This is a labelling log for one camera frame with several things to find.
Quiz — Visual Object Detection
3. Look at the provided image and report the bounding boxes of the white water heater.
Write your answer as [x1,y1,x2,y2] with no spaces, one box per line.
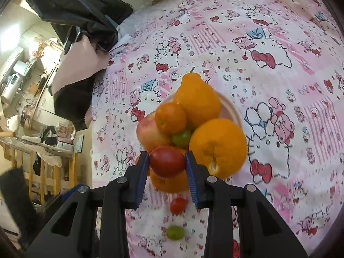
[0,72,22,105]

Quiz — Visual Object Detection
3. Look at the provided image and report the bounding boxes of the small mandarin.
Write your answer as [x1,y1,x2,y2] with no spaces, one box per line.
[155,102,187,134]

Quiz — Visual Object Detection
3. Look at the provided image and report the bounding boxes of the wooden rack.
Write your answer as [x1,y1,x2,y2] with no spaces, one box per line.
[0,136,78,205]

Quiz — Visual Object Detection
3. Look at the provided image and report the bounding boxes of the pink strawberry-shaped plate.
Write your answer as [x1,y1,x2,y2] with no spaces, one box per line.
[158,91,243,132]

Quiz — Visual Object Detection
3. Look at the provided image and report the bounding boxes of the large round orange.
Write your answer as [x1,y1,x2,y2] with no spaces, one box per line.
[189,118,248,179]
[135,148,190,194]

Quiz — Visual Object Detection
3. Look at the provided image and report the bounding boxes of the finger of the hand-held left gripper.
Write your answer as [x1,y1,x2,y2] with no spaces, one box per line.
[61,184,81,202]

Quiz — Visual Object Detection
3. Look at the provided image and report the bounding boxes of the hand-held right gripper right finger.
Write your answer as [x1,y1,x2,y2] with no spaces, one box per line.
[185,151,308,258]

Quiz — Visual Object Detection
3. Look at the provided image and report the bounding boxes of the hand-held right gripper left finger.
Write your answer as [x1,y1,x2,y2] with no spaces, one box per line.
[25,150,150,258]

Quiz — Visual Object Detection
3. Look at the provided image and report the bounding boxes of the small red tomato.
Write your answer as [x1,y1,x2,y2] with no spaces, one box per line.
[169,197,188,215]

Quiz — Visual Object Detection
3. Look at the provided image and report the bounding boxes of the pear-shaped orange with stem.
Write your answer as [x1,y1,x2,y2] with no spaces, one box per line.
[173,67,221,129]

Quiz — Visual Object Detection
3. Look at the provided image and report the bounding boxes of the red apple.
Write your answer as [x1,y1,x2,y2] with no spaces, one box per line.
[136,111,174,154]

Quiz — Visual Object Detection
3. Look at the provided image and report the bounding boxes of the green grape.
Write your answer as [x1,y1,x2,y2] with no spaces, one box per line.
[166,225,185,241]
[172,129,192,148]

